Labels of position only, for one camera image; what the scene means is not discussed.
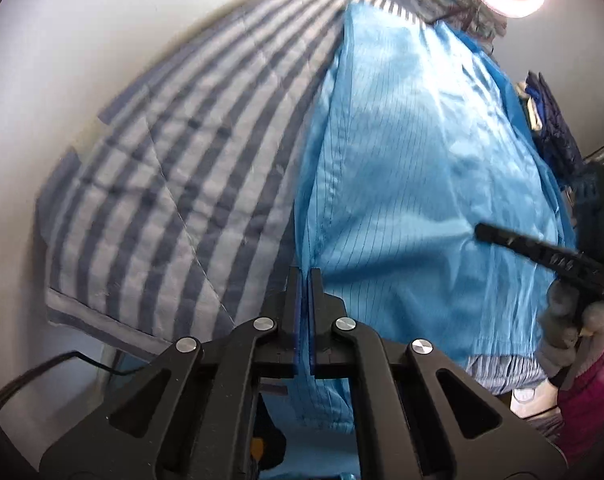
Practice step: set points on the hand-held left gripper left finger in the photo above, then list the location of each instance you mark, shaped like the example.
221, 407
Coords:
296, 310

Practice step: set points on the blue white striped blanket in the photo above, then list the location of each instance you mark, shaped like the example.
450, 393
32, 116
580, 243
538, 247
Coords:
157, 185

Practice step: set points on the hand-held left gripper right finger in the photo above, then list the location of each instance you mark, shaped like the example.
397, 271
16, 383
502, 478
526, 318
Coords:
313, 310

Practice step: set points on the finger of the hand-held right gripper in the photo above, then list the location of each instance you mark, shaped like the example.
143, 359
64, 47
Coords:
521, 245

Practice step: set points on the stack of dark folded clothes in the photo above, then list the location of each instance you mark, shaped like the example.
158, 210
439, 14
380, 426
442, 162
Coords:
556, 130

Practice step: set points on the light blue pinstriped garment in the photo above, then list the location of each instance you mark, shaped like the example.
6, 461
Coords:
406, 185

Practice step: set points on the person's right hand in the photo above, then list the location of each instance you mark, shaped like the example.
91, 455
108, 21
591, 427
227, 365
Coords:
556, 320

